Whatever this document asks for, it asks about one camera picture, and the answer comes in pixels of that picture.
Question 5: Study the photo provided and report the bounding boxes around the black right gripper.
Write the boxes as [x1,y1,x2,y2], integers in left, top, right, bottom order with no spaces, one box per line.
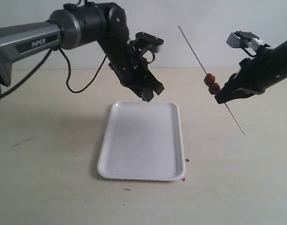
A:
[214,52,274,104]

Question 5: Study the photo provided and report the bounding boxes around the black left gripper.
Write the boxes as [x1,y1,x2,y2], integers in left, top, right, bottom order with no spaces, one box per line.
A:
[107,42,165,102]

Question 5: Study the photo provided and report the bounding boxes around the red date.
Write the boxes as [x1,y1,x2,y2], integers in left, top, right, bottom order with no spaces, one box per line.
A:
[208,82,221,95]
[204,74,216,87]

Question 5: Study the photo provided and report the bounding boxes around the thin metal skewer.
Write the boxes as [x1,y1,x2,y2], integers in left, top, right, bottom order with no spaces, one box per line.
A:
[178,25,246,135]

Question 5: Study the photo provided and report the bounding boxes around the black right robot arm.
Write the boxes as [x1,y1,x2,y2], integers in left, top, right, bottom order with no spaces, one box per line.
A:
[204,31,287,104]

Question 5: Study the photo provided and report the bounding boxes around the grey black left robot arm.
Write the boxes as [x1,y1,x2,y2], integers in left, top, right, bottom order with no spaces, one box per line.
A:
[0,1,164,102]

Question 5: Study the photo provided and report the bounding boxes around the white rectangular plastic tray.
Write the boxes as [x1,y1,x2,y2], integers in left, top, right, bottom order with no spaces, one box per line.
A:
[97,100,185,181]

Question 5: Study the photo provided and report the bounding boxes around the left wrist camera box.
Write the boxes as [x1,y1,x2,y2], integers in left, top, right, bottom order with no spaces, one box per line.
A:
[135,32,164,53]

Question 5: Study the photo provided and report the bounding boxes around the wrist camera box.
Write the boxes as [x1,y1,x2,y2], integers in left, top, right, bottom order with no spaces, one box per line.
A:
[226,30,276,58]
[135,32,164,53]

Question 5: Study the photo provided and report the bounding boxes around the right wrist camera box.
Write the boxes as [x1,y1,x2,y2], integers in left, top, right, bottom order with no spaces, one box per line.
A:
[226,30,276,58]

